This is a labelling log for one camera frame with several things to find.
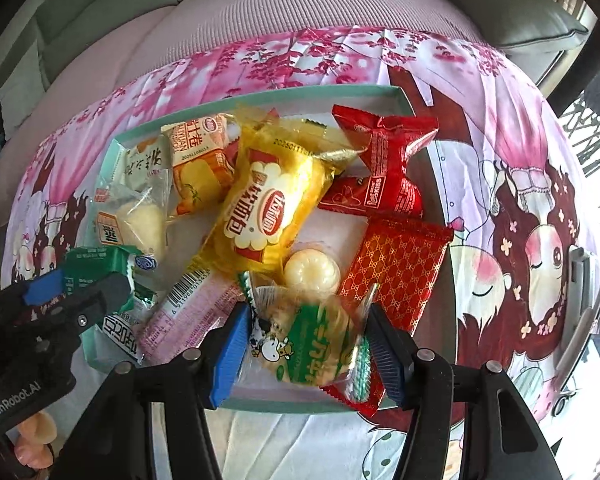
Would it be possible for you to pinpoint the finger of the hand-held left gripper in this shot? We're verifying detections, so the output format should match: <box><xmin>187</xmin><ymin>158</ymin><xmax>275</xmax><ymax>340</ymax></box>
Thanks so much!
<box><xmin>45</xmin><ymin>272</ymin><xmax>132</xmax><ymax>332</ymax></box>
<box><xmin>0</xmin><ymin>267</ymin><xmax>66</xmax><ymax>318</ymax></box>

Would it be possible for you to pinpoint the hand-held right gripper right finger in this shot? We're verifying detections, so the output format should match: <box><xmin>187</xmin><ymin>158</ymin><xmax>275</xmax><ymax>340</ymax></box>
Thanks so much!
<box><xmin>365</xmin><ymin>302</ymin><xmax>563</xmax><ymax>480</ymax></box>

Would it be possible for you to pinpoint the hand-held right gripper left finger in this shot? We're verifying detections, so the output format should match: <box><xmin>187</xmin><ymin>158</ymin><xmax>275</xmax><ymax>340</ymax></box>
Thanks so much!
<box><xmin>52</xmin><ymin>302</ymin><xmax>253</xmax><ymax>480</ymax></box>

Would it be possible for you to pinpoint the dark green snack packet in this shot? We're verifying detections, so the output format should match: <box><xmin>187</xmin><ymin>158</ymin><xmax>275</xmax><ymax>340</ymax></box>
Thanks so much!
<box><xmin>62</xmin><ymin>245</ymin><xmax>158</xmax><ymax>313</ymax></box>

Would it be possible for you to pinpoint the pink snack packet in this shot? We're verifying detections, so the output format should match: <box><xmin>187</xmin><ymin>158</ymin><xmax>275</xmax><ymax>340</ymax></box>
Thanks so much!
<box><xmin>135</xmin><ymin>267</ymin><xmax>243</xmax><ymax>361</ymax></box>

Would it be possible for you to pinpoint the clear green cow-print packet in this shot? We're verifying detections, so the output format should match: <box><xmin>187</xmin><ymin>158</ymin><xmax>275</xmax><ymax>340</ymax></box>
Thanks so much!
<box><xmin>232</xmin><ymin>272</ymin><xmax>387</xmax><ymax>418</ymax></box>

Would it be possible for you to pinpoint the clear bun packet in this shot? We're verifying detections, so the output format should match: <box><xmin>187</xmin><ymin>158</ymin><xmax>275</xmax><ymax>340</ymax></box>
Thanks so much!
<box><xmin>87</xmin><ymin>180</ymin><xmax>173</xmax><ymax>276</ymax></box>

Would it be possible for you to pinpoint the red gold-patterned packet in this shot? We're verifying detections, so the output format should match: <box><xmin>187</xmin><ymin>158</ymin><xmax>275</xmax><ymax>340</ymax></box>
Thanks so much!
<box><xmin>337</xmin><ymin>214</ymin><xmax>455</xmax><ymax>333</ymax></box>

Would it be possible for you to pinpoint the yellow jelly cup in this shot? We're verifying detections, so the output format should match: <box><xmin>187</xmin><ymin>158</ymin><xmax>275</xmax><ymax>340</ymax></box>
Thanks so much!
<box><xmin>282</xmin><ymin>247</ymin><xmax>342</xmax><ymax>293</ymax></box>

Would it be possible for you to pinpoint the white leaf-print packet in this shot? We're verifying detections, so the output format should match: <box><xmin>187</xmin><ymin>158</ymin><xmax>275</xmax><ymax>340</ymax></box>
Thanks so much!
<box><xmin>115</xmin><ymin>135</ymin><xmax>173</xmax><ymax>191</ymax></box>

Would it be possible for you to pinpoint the yellow bread packet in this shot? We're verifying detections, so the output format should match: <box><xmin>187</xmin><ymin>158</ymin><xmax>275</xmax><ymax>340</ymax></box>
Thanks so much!
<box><xmin>190</xmin><ymin>105</ymin><xmax>371</xmax><ymax>286</ymax></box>

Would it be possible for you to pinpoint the orange white roll packet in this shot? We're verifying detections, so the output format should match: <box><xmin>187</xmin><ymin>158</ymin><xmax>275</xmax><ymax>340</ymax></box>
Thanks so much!
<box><xmin>160</xmin><ymin>112</ymin><xmax>241</xmax><ymax>216</ymax></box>

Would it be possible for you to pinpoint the red triangular snack packet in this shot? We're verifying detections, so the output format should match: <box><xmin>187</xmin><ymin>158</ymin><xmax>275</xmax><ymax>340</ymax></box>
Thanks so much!
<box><xmin>317</xmin><ymin>104</ymin><xmax>440</xmax><ymax>218</ymax></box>

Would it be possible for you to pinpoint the teal shallow box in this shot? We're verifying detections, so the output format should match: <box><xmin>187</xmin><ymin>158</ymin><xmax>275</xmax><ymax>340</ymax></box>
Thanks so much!
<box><xmin>82</xmin><ymin>86</ymin><xmax>461</xmax><ymax>415</ymax></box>

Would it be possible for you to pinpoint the person's left hand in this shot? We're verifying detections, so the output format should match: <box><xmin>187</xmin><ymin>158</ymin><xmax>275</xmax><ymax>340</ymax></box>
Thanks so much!
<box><xmin>17</xmin><ymin>412</ymin><xmax>58</xmax><ymax>466</ymax></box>

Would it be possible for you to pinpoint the printed blanket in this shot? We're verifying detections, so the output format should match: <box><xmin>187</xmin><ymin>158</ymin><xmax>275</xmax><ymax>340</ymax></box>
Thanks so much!
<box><xmin>2</xmin><ymin>25</ymin><xmax>600</xmax><ymax>480</ymax></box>

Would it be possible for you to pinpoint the grey-green sofa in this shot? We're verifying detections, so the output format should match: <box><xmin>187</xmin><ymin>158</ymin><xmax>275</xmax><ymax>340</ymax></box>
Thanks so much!
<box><xmin>0</xmin><ymin>0</ymin><xmax>591</xmax><ymax>161</ymax></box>

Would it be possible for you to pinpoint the pink ribbed sofa cover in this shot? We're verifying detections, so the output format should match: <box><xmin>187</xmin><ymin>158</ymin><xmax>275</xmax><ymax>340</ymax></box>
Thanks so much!
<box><xmin>0</xmin><ymin>0</ymin><xmax>486</xmax><ymax>216</ymax></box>

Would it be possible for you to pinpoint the black metal rack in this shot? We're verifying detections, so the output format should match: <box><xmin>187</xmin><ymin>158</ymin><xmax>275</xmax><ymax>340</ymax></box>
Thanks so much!
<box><xmin>555</xmin><ymin>80</ymin><xmax>600</xmax><ymax>181</ymax></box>

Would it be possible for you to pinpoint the dark door frame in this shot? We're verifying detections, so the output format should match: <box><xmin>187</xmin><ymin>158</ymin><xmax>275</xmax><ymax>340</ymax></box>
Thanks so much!
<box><xmin>535</xmin><ymin>5</ymin><xmax>600</xmax><ymax>111</ymax></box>

